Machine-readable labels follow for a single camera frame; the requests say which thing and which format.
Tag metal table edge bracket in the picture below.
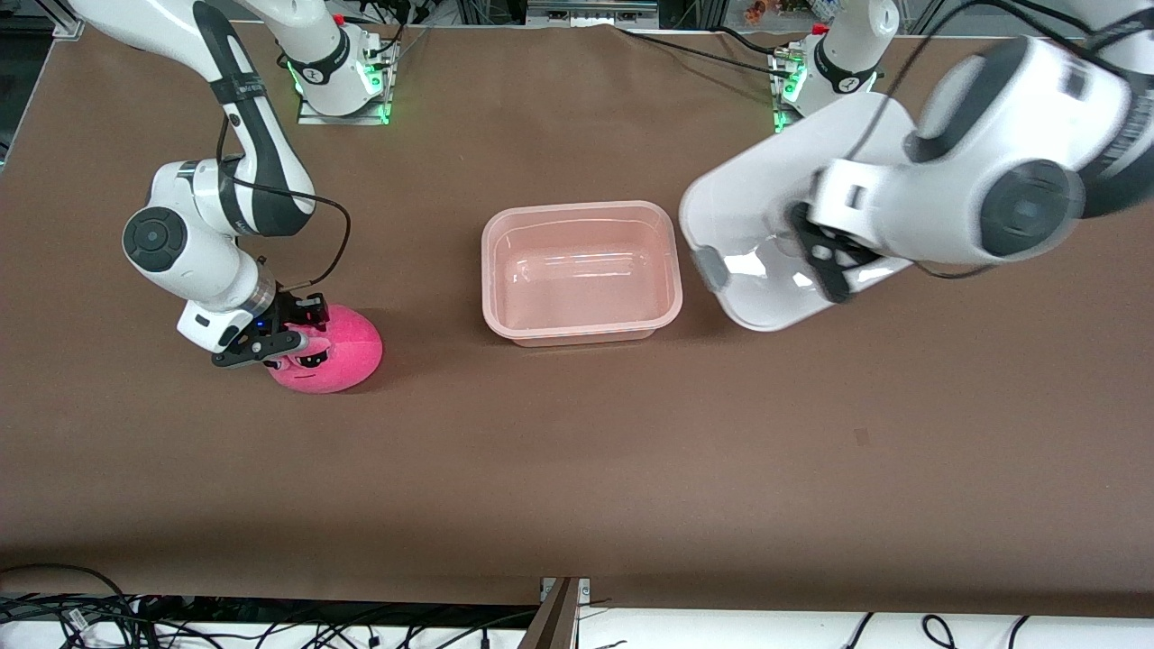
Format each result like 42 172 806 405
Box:
539 577 592 625

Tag pink plush toy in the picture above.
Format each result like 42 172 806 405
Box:
261 305 384 395

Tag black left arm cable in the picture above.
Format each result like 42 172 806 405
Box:
852 0 1154 279

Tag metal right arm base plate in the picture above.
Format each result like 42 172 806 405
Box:
298 41 392 126

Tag colourful background figure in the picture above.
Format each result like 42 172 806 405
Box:
743 0 814 24

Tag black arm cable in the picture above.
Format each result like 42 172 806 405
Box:
215 115 352 297
852 0 1154 279

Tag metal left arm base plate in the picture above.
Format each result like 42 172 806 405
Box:
772 47 812 134

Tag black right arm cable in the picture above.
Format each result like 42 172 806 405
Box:
215 115 352 297

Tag pink translucent plastic box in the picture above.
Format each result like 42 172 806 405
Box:
481 200 683 349

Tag white box lid grey clips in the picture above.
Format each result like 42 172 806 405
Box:
679 90 922 333

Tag black cable tangle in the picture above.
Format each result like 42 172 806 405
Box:
0 564 542 649

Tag brown support beam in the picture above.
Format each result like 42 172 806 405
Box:
517 579 579 649

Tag aluminium background frame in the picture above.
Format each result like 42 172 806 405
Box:
455 0 722 28

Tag short black table cable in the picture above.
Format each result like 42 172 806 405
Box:
712 25 796 57

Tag brown paper table cover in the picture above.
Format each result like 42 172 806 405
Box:
0 16 1154 619

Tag long black table cable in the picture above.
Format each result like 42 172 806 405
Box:
618 25 783 77

